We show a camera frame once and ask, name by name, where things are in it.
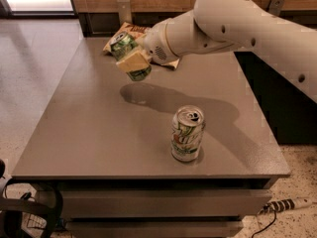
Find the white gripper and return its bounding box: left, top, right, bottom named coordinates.
left=116, top=18, right=179, bottom=72

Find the white power strip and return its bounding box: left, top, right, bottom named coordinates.
left=259, top=197, right=313, bottom=215

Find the black power cable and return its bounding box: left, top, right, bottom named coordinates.
left=251, top=208, right=277, bottom=238

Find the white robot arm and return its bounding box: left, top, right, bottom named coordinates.
left=117, top=0, right=317, bottom=101

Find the left metal wall bracket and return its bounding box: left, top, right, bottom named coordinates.
left=117, top=0, right=133, bottom=24

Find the metal wall bracket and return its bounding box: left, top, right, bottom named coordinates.
left=266, top=0, right=285, bottom=16
left=117, top=0, right=133, bottom=24

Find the green soda can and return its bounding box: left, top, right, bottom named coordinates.
left=110, top=32, right=152, bottom=81

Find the grey drawer cabinet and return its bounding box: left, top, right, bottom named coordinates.
left=12, top=39, right=290, bottom=238

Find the right metal wall bracket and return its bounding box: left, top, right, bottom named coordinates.
left=266, top=0, right=285, bottom=16

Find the white 7up soda can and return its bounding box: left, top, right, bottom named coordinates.
left=171, top=105, right=205, bottom=162

